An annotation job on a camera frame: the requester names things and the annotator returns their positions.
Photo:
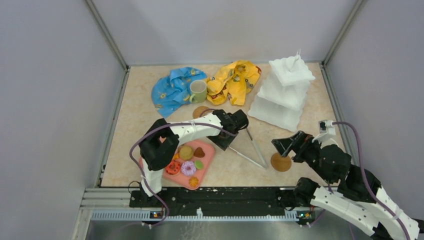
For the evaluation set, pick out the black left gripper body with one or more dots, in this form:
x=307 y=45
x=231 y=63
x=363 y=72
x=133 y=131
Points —
x=235 y=131

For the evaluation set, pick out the blue patterned cloth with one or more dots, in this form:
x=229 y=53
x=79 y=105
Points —
x=172 y=91

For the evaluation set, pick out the woven rattan coaster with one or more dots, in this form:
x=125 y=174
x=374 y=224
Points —
x=201 y=111

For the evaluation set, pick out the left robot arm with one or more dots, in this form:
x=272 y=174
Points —
x=161 y=141

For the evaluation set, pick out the round tan muffin cake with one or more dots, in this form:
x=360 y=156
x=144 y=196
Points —
x=185 y=152

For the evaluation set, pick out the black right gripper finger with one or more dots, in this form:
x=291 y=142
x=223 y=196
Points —
x=283 y=152
x=293 y=140

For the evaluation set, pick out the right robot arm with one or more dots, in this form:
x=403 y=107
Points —
x=360 y=198

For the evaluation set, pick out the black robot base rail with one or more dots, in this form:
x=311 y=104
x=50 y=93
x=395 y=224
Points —
x=222 y=201

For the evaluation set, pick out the red orange donut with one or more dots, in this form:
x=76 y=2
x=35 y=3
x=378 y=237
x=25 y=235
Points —
x=173 y=168

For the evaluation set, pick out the orange swirl cookie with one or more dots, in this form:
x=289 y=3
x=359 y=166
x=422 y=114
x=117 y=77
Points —
x=193 y=182

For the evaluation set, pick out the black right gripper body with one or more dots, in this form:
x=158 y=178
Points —
x=308 y=150

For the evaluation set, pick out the yellow patterned cloth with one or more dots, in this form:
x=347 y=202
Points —
x=233 y=82

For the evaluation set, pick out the metal tongs white handle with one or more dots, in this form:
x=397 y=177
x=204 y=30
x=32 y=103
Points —
x=263 y=163

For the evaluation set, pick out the pink plastic tray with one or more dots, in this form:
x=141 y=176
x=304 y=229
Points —
x=154 y=169

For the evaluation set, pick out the purple sprinkled donut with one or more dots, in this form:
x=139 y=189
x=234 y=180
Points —
x=188 y=168

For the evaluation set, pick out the white tiered dessert stand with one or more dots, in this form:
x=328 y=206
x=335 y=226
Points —
x=282 y=95

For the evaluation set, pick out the round wooden coaster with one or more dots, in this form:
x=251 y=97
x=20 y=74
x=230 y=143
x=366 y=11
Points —
x=279 y=163

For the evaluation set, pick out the green round macaron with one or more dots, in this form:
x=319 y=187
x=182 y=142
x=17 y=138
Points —
x=198 y=164

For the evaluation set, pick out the green mug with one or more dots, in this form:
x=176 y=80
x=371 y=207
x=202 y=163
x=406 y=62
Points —
x=198 y=90

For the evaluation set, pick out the brown heart cookie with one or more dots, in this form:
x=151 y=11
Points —
x=199 y=153

